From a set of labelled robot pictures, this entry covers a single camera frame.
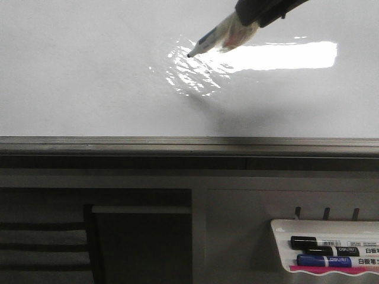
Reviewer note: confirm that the black capped marker upper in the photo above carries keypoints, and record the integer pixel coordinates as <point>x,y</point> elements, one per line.
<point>302,242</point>

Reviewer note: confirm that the blue capped marker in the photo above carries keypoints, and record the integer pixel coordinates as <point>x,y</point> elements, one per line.
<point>336,261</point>

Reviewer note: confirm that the white marker tray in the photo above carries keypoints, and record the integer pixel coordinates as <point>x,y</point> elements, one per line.
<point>282,230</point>

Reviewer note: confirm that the taped whiteboard marker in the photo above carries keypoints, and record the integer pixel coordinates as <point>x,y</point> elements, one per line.
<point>226,36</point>

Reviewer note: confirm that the white whiteboard with metal frame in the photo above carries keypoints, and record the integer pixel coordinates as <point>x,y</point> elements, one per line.
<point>111,77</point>

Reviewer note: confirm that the black capped marker middle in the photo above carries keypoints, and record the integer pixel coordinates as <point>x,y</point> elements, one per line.
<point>342,251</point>

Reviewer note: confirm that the black capped marker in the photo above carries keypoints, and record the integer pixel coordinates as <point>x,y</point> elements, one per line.
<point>302,242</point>
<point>342,251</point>

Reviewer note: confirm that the black striped chair back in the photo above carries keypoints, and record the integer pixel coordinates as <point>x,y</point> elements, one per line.
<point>49,244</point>

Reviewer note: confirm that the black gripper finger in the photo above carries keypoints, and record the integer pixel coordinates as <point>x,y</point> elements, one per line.
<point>277,11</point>
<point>249,11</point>

